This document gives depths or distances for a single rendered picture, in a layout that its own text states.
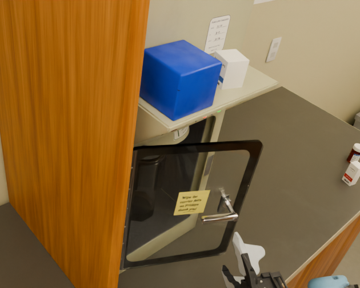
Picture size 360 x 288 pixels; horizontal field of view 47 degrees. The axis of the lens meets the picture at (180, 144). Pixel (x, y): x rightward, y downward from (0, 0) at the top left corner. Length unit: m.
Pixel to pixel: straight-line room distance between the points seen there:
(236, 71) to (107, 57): 0.29
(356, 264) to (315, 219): 1.35
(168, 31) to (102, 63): 0.16
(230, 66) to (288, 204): 0.78
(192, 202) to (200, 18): 0.42
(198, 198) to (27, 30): 0.51
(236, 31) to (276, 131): 0.97
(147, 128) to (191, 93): 0.10
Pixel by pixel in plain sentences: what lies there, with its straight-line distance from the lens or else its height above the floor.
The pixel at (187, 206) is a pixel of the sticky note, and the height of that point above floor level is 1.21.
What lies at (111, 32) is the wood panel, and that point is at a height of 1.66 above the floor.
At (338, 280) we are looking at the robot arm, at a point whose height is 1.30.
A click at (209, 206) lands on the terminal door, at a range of 1.01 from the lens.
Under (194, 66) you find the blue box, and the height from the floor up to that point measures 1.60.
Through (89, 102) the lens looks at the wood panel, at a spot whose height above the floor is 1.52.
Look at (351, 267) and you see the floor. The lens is 2.77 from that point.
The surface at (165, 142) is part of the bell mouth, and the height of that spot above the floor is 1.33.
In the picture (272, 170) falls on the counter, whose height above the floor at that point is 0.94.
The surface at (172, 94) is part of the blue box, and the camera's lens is 0.68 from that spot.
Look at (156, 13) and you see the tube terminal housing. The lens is 0.72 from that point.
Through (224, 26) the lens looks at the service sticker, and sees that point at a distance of 0.87.
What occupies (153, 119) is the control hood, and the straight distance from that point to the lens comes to 0.71.
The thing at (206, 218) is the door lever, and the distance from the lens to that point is 0.96.
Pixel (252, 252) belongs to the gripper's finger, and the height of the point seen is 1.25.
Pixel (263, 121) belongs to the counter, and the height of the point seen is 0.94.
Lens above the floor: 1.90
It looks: 37 degrees down
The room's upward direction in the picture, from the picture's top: 11 degrees clockwise
